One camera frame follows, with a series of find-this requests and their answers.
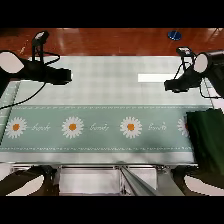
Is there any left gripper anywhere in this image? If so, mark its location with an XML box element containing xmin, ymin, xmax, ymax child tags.
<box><xmin>45</xmin><ymin>67</ymin><xmax>73</xmax><ymax>86</ymax></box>

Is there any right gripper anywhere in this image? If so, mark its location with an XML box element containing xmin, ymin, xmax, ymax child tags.
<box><xmin>163</xmin><ymin>75</ymin><xmax>198</xmax><ymax>93</ymax></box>

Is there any blue round object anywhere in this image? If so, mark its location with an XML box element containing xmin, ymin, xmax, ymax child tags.
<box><xmin>167</xmin><ymin>30</ymin><xmax>183</xmax><ymax>42</ymax></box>

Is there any dark green garment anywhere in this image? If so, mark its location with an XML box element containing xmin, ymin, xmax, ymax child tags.
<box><xmin>185</xmin><ymin>108</ymin><xmax>224</xmax><ymax>177</ymax></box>

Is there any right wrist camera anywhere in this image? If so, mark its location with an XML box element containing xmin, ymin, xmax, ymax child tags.
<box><xmin>175</xmin><ymin>46</ymin><xmax>195</xmax><ymax>73</ymax></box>

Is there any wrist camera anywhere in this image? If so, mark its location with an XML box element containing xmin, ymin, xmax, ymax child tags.
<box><xmin>31</xmin><ymin>30</ymin><xmax>51</xmax><ymax>63</ymax></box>
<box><xmin>175</xmin><ymin>46</ymin><xmax>195</xmax><ymax>73</ymax></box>

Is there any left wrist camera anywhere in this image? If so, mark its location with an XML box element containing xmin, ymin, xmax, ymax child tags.
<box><xmin>31</xmin><ymin>30</ymin><xmax>51</xmax><ymax>63</ymax></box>

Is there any silver frame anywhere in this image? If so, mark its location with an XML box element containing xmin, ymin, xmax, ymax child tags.
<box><xmin>0</xmin><ymin>81</ymin><xmax>224</xmax><ymax>197</ymax></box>

